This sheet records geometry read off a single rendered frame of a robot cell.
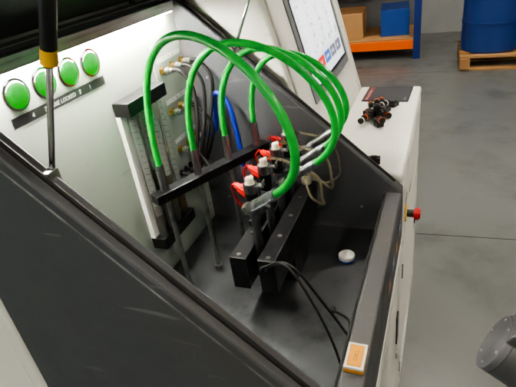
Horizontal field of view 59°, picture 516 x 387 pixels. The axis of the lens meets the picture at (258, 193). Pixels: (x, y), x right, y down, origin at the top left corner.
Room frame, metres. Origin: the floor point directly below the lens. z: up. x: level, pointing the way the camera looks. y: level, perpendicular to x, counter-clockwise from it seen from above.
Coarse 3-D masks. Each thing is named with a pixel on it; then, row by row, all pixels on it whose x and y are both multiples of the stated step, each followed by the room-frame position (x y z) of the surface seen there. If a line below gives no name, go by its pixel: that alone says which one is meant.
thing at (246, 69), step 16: (176, 32) 0.75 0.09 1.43; (192, 32) 0.73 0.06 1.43; (160, 48) 0.80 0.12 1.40; (224, 48) 0.68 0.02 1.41; (240, 64) 0.65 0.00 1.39; (144, 80) 0.84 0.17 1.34; (256, 80) 0.63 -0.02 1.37; (144, 96) 0.85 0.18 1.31; (272, 96) 0.62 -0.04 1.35; (144, 112) 0.86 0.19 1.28; (288, 128) 0.60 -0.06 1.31; (288, 144) 0.60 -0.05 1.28; (160, 160) 0.87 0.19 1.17; (288, 176) 0.60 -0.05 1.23
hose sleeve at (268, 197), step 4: (268, 192) 0.64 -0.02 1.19; (272, 192) 0.63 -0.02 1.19; (260, 196) 0.66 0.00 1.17; (264, 196) 0.64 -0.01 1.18; (268, 196) 0.63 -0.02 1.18; (272, 196) 0.63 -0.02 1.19; (252, 200) 0.67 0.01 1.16; (256, 200) 0.66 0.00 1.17; (260, 200) 0.65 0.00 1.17; (264, 200) 0.64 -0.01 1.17; (268, 200) 0.63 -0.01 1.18; (272, 200) 0.63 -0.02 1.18; (248, 204) 0.67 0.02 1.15; (252, 204) 0.66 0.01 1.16; (256, 204) 0.65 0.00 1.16; (260, 204) 0.65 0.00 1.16; (264, 204) 0.64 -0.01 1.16; (248, 208) 0.67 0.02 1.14; (252, 208) 0.66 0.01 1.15; (256, 208) 0.66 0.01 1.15
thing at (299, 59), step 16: (304, 64) 0.89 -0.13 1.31; (224, 80) 0.97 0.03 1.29; (320, 80) 0.88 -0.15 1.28; (224, 96) 0.98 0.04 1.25; (336, 96) 0.87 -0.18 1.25; (224, 112) 0.98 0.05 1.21; (224, 128) 0.98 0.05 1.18; (224, 144) 0.98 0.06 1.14; (320, 144) 0.89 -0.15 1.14; (304, 160) 0.90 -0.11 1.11
